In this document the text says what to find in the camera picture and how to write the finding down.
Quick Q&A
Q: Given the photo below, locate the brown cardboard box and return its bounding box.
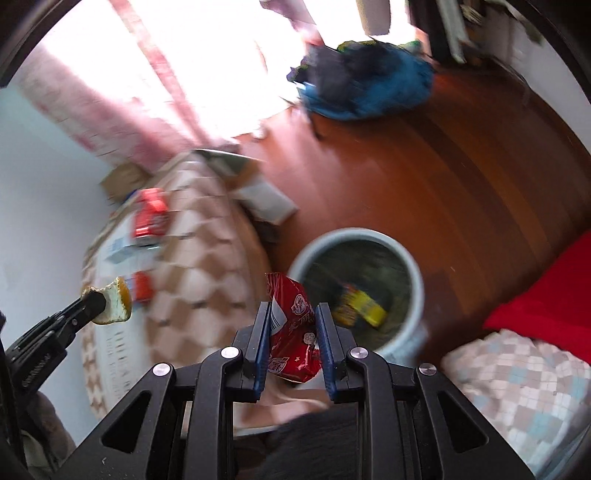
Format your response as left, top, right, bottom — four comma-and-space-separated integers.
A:
100, 163, 149, 205

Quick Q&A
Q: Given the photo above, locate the large red packet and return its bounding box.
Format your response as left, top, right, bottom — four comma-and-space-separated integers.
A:
133, 188, 170, 241

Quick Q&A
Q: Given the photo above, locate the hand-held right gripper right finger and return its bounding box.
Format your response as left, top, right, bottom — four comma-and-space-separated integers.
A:
315, 304, 536, 480

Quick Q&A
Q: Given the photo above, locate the small red packet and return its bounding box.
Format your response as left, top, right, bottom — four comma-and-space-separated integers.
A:
131, 272, 153, 304

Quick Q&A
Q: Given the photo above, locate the pastel checkered blanket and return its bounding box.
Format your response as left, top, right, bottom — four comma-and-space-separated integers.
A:
441, 329, 591, 477

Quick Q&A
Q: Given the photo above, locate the person's left forearm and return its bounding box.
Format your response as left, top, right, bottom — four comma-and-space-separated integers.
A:
21, 391, 78, 468

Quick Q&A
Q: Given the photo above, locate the blue and black clothes pile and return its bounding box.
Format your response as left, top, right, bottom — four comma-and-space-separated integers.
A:
286, 40, 435, 123

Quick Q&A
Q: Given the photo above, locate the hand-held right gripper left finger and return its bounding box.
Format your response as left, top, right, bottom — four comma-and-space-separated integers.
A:
76, 302, 271, 480

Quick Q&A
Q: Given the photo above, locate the red snack packet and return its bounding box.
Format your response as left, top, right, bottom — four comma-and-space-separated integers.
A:
265, 272, 323, 385

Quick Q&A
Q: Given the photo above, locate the yellow sponge piece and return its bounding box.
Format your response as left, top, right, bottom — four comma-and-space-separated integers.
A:
82, 277, 134, 326

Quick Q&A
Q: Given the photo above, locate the brown checkered tablecloth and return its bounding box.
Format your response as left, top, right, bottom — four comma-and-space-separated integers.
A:
82, 150, 274, 422

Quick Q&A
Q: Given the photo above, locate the red cushion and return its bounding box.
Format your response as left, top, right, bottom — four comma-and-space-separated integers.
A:
482, 231, 591, 366

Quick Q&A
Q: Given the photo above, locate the dark clothing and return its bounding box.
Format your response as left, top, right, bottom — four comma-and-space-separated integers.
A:
233, 404, 366, 480

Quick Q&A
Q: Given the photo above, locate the yellow snack packet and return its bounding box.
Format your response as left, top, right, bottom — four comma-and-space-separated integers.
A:
332, 283, 389, 329

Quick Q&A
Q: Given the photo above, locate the white and blue box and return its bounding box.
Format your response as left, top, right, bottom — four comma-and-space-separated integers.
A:
107, 230, 161, 265

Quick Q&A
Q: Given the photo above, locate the grey flattened cardboard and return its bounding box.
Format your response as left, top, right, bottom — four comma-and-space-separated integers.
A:
196, 148, 299, 224

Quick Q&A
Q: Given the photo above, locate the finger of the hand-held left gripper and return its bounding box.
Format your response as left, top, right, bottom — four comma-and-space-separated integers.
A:
47, 291, 108, 341

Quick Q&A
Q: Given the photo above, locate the pale blue round bin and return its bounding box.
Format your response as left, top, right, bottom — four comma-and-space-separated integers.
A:
287, 227, 426, 365

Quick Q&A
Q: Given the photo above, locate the pink curtain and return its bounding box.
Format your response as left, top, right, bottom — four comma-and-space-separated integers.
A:
21, 0, 243, 172

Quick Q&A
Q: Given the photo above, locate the dark cabinet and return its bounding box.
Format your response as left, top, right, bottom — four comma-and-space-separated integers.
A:
409, 0, 548, 65

